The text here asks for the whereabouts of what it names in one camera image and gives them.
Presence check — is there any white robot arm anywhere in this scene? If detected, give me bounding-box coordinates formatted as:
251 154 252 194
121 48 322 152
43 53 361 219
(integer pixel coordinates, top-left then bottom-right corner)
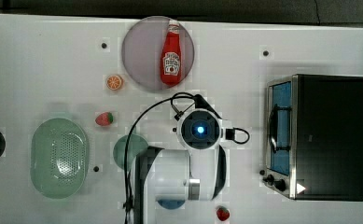
131 108 227 224

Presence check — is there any black toaster oven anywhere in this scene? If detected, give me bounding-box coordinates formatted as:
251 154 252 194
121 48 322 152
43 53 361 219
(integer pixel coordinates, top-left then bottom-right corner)
260 74 363 202

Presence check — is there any red ketchup bottle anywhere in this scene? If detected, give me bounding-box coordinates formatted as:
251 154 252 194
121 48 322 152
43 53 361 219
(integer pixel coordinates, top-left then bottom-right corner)
160 20 182 86

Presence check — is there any green metal mug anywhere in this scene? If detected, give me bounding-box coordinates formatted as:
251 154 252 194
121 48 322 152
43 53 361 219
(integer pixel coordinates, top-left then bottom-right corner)
113 133 148 170

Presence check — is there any grey round plate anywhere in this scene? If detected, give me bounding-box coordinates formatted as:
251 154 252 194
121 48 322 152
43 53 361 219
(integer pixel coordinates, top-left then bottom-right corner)
121 16 196 92

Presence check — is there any orange slice toy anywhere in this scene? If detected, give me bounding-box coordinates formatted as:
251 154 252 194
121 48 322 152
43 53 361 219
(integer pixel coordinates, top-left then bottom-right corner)
105 75 124 91

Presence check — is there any small strawberry toy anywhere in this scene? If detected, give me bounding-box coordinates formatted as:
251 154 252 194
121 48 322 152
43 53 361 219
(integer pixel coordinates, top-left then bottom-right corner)
95 112 114 127

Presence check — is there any blue bowl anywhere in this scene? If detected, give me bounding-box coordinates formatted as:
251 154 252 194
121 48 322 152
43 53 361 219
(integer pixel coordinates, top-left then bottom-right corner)
158 200 185 210

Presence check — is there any large strawberry toy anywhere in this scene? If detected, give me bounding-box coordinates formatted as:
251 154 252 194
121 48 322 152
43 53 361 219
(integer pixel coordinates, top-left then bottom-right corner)
216 206 230 221

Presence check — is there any green oval colander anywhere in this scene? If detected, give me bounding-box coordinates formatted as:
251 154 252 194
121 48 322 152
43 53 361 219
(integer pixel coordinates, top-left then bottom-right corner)
30 118 90 199

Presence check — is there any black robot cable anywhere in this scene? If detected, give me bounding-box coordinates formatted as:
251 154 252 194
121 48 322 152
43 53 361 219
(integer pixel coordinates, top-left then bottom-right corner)
122 91 251 224

